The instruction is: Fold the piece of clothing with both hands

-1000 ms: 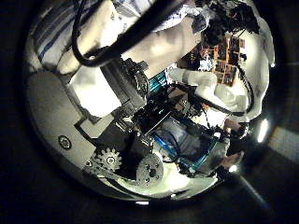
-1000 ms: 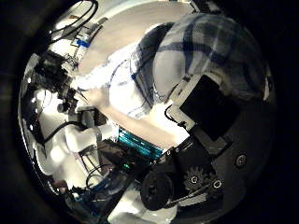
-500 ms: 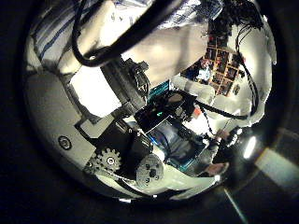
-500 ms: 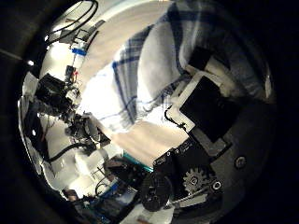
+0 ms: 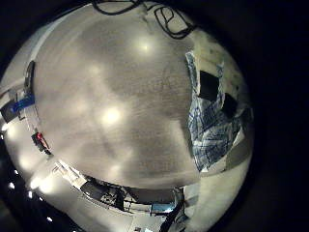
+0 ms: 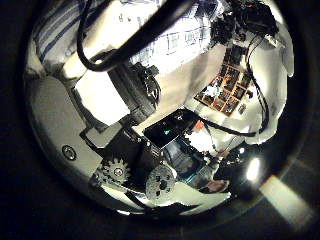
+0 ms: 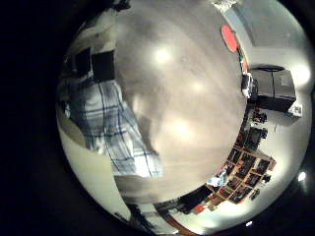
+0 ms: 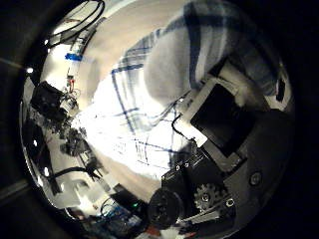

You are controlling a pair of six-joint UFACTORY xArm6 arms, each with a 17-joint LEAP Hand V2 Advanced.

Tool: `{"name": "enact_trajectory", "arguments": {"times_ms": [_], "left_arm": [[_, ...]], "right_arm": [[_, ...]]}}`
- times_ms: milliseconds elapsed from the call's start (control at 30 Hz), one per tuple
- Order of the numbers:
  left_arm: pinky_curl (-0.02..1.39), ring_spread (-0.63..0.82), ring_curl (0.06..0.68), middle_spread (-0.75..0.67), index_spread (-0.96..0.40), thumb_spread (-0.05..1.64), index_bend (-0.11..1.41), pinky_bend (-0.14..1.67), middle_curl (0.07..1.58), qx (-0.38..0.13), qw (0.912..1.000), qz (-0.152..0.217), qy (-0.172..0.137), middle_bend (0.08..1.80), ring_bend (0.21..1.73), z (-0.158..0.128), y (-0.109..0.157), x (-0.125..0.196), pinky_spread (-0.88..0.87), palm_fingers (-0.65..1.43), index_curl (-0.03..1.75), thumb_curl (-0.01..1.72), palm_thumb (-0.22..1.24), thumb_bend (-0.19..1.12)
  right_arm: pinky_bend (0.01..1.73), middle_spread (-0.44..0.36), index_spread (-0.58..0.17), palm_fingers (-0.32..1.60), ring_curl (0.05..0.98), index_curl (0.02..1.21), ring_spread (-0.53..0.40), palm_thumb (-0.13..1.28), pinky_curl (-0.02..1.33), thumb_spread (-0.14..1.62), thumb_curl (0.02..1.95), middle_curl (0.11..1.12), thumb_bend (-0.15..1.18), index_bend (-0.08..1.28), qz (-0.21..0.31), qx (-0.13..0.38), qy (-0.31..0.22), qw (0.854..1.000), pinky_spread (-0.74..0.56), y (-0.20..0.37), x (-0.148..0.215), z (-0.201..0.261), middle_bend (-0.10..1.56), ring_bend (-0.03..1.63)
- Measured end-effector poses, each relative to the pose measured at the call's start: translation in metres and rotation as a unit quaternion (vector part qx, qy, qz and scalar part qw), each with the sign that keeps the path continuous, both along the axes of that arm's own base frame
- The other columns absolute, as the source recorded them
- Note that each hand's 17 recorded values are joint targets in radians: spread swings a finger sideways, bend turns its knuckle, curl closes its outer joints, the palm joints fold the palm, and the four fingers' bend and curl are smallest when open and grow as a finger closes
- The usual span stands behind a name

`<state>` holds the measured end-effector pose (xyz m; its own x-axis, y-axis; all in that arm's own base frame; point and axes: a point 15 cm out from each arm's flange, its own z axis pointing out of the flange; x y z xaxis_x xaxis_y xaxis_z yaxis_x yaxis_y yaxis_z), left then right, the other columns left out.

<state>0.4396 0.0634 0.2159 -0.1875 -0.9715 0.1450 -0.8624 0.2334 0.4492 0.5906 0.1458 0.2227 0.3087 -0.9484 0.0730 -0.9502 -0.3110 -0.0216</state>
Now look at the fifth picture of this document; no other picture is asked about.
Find blue white plaid cloth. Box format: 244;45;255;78
184;50;243;173

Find dark equipment rack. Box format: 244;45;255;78
80;177;182;216

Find red black clamp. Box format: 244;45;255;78
31;130;52;156

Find blue tape clamp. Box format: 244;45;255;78
0;93;37;124

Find black looped cable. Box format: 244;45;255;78
91;0;198;41

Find black bar on table edge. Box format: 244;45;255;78
24;60;36;95

